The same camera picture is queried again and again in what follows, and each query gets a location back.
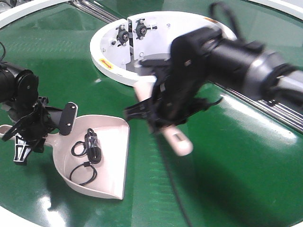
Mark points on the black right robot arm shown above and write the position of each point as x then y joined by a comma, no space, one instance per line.
256,73

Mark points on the white central ring housing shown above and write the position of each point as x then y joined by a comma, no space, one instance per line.
117,61

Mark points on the pink plastic dustpan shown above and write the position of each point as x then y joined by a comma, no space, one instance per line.
113,136

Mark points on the left black bearing mount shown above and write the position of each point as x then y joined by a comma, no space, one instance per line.
123,35

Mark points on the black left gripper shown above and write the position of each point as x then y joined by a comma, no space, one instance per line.
30,130

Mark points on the right steel roller set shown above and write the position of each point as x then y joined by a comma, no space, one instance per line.
276,110

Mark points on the black bearing mount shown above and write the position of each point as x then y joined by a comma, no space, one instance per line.
141,29
123,35

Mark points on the white rim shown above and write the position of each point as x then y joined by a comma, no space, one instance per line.
22,10
291,7

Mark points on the pink hand brush black bristles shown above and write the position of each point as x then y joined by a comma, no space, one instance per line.
178,141

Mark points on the upper left steel rollers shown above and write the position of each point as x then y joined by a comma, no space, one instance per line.
94,10

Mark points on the right black bearing mount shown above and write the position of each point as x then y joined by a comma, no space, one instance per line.
141,29

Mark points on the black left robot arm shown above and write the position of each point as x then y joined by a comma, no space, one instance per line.
18,91

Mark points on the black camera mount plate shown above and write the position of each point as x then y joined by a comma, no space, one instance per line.
67,118

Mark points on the white outer rim left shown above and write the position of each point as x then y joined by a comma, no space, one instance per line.
22,10

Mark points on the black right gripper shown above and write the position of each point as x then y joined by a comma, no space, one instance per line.
179,78

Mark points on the white outer rim right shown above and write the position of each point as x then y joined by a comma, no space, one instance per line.
291,7

